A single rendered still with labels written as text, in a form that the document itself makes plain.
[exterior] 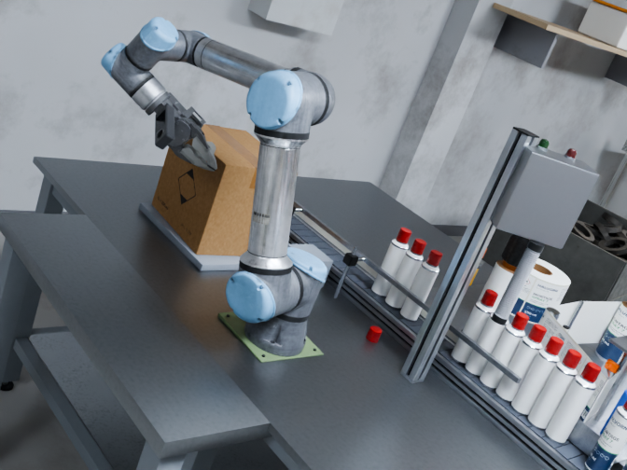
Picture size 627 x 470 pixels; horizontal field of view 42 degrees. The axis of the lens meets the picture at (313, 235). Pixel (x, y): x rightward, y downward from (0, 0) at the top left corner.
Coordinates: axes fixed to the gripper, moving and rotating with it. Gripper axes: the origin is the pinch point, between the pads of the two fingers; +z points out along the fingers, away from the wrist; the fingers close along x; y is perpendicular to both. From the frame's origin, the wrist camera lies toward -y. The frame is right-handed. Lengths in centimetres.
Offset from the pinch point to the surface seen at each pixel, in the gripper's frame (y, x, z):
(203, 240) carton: 12.2, 24.0, 13.4
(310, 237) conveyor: 49, 19, 37
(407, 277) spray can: 24, -8, 58
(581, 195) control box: 5, -62, 59
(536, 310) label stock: 55, -19, 100
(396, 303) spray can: 23, 0, 62
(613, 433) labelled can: -18, -39, 100
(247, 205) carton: 21.2, 11.9, 14.7
